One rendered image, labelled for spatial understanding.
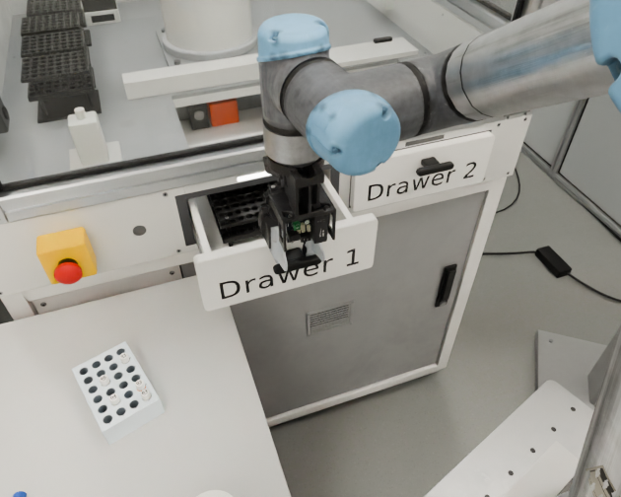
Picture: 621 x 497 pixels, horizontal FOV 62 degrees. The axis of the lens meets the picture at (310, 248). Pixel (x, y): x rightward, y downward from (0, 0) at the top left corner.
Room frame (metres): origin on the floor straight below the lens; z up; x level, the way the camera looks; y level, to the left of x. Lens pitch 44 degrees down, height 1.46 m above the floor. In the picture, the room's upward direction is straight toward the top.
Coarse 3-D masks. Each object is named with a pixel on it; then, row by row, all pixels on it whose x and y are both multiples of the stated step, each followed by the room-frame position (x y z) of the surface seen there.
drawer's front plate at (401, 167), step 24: (432, 144) 0.83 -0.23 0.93; (456, 144) 0.84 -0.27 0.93; (480, 144) 0.85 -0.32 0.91; (384, 168) 0.79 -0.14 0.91; (408, 168) 0.80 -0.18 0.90; (456, 168) 0.84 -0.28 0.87; (480, 168) 0.86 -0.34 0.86; (360, 192) 0.77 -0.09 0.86; (384, 192) 0.79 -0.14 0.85; (408, 192) 0.81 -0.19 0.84; (432, 192) 0.82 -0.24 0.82
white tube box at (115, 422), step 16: (112, 352) 0.46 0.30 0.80; (128, 352) 0.46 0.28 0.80; (80, 368) 0.43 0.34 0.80; (96, 368) 0.43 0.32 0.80; (112, 368) 0.44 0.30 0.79; (128, 368) 0.44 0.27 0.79; (80, 384) 0.41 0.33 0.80; (96, 384) 0.41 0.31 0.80; (112, 384) 0.41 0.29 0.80; (128, 384) 0.41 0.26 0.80; (96, 400) 0.39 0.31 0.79; (128, 400) 0.38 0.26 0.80; (160, 400) 0.38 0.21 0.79; (96, 416) 0.36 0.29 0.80; (112, 416) 0.36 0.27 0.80; (128, 416) 0.36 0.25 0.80; (144, 416) 0.37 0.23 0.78; (112, 432) 0.34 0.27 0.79; (128, 432) 0.35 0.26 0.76
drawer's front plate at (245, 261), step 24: (360, 216) 0.63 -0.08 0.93; (264, 240) 0.57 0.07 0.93; (336, 240) 0.60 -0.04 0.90; (360, 240) 0.61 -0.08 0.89; (216, 264) 0.53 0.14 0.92; (240, 264) 0.54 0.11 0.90; (264, 264) 0.56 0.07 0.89; (336, 264) 0.60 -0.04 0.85; (360, 264) 0.61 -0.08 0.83; (216, 288) 0.53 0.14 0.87; (288, 288) 0.57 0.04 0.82
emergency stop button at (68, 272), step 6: (60, 264) 0.55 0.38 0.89; (66, 264) 0.55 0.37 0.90; (72, 264) 0.56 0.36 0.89; (54, 270) 0.55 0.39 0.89; (60, 270) 0.54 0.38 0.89; (66, 270) 0.55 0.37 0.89; (72, 270) 0.55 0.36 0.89; (78, 270) 0.55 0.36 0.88; (54, 276) 0.54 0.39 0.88; (60, 276) 0.54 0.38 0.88; (66, 276) 0.54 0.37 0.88; (72, 276) 0.55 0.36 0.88; (78, 276) 0.55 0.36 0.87; (60, 282) 0.54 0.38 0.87; (66, 282) 0.54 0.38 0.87; (72, 282) 0.55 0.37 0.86
